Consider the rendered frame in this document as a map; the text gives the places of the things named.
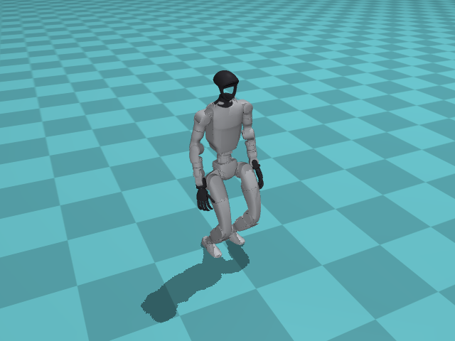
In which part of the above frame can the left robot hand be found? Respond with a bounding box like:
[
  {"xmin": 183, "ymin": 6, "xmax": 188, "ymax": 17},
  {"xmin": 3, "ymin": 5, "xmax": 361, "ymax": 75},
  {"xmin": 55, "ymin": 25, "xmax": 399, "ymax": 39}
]
[{"xmin": 252, "ymin": 160, "xmax": 264, "ymax": 189}]

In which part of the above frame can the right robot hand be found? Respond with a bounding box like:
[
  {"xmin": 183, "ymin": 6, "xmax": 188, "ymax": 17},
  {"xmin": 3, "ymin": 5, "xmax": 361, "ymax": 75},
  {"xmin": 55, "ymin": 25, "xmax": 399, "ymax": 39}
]
[{"xmin": 196, "ymin": 178, "xmax": 215, "ymax": 211}]

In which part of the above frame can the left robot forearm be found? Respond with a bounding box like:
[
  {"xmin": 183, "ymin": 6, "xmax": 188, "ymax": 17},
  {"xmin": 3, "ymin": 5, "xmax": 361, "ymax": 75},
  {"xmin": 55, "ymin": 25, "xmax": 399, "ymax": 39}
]
[{"xmin": 245, "ymin": 129, "xmax": 259, "ymax": 167}]

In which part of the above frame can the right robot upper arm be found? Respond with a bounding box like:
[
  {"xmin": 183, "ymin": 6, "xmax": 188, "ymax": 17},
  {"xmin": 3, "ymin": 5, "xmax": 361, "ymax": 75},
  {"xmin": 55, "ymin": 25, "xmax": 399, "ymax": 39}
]
[{"xmin": 189, "ymin": 108, "xmax": 213, "ymax": 155}]

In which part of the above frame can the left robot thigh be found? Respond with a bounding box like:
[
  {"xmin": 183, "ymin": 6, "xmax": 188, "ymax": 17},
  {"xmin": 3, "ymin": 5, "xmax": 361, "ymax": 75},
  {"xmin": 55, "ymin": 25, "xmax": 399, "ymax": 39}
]
[{"xmin": 236, "ymin": 162, "xmax": 261, "ymax": 224}]

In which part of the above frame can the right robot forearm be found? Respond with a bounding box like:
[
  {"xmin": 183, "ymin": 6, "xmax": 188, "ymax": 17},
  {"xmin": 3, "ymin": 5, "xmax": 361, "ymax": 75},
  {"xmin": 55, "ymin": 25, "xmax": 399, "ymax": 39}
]
[{"xmin": 189, "ymin": 145, "xmax": 205, "ymax": 186}]

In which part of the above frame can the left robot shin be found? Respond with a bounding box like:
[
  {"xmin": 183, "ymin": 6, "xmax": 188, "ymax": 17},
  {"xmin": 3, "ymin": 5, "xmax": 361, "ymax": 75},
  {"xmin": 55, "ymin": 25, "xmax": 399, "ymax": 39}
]
[{"xmin": 232, "ymin": 215, "xmax": 259, "ymax": 232}]

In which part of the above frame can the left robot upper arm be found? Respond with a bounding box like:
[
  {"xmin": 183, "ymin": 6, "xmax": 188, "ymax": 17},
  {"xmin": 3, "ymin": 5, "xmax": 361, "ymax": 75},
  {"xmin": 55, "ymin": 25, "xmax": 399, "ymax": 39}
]
[{"xmin": 238, "ymin": 99, "xmax": 254, "ymax": 140}]

